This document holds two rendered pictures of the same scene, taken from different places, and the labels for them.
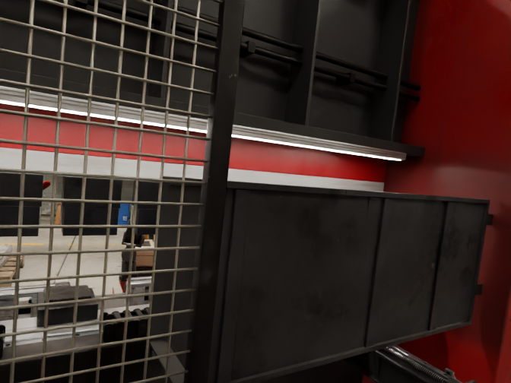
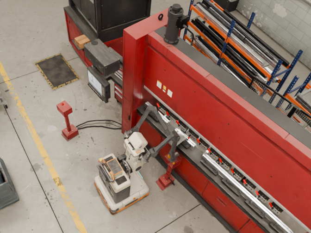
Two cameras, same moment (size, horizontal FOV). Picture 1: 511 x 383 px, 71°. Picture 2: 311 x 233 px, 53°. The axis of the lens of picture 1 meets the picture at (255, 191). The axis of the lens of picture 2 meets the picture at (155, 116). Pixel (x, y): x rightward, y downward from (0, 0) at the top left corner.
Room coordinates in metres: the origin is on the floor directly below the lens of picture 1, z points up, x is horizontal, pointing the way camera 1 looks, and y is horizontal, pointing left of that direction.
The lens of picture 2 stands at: (2.51, 2.54, 4.77)
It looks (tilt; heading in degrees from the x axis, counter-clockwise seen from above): 53 degrees down; 251
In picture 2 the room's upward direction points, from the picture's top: 9 degrees clockwise
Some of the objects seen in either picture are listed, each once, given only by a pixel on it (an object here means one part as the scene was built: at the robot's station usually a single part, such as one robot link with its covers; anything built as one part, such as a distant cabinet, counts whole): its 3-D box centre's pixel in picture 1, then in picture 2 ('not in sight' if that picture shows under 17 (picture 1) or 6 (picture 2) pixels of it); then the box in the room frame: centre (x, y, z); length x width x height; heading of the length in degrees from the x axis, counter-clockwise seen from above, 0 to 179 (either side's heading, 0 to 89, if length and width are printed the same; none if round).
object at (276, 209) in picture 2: not in sight; (277, 206); (0.42, 1.50, 1.21); 0.15 x 0.09 x 0.17; 122
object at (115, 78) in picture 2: not in sight; (112, 82); (2.16, -0.80, 1.18); 0.40 x 0.24 x 0.07; 122
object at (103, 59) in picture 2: not in sight; (102, 74); (2.32, -0.65, 1.53); 0.51 x 0.25 x 0.85; 119
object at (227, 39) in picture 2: not in sight; (229, 55); (-0.14, -1.54, 0.87); 2.20 x 0.50 x 1.75; 112
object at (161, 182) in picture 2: not in sight; (164, 180); (1.46, 0.44, 0.06); 0.25 x 0.20 x 0.12; 25
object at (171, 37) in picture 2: not in sight; (179, 25); (1.42, -0.36, 2.53); 0.33 x 0.25 x 0.47; 122
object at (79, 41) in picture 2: not in sight; (81, 40); (2.57, -2.00, 1.04); 0.30 x 0.26 x 0.12; 112
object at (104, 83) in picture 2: not in sight; (99, 84); (2.37, -0.57, 1.42); 0.45 x 0.12 x 0.36; 119
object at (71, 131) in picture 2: not in sight; (67, 120); (2.94, -0.73, 0.41); 0.25 x 0.20 x 0.83; 32
